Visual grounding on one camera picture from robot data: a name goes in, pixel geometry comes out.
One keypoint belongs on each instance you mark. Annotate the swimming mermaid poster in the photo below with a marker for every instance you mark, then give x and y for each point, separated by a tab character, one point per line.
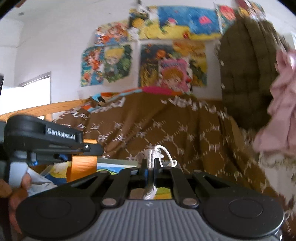
113	33

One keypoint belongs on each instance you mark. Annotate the olive quilted jacket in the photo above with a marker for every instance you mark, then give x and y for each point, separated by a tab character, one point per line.
247	55

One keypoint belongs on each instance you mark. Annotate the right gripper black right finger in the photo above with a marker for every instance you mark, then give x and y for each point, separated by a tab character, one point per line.
188	190

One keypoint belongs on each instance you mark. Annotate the wooden bed rail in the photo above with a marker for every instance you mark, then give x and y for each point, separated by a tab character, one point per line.
45	110

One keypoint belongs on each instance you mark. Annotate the pink crumpled garment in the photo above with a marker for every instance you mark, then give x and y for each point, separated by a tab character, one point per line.
279	133

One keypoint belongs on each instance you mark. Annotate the rightmost wall poster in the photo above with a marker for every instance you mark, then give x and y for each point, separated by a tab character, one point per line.
250	9

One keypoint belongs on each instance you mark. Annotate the blond boy poster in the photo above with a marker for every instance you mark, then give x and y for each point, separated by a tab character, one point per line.
117	62

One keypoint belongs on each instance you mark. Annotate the grey tray with cartoon picture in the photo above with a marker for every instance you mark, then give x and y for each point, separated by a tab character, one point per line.
114	166

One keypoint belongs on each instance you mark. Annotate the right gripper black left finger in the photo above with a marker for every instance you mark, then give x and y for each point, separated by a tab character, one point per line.
103	189

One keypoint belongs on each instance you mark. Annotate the left hand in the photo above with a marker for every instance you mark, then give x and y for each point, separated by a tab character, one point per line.
15	197

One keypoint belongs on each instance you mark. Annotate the anime girl poster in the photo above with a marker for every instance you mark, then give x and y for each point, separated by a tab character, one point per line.
92	66

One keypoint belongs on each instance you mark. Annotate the brown patterned blanket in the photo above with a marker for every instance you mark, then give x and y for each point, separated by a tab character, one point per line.
198	134

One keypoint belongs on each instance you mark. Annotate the red haired character poster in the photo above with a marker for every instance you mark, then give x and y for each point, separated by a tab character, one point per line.
226	16

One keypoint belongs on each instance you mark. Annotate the pink magazine poster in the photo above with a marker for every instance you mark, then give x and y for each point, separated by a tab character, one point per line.
173	75

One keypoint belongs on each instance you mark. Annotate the blue white cartoon cloth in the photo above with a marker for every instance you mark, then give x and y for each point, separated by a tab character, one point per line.
51	177

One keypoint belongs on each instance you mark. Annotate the blue sea yellow sand poster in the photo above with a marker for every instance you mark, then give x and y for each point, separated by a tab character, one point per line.
173	23

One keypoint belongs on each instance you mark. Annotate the orange cloth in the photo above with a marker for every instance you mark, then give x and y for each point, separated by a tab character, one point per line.
81	166

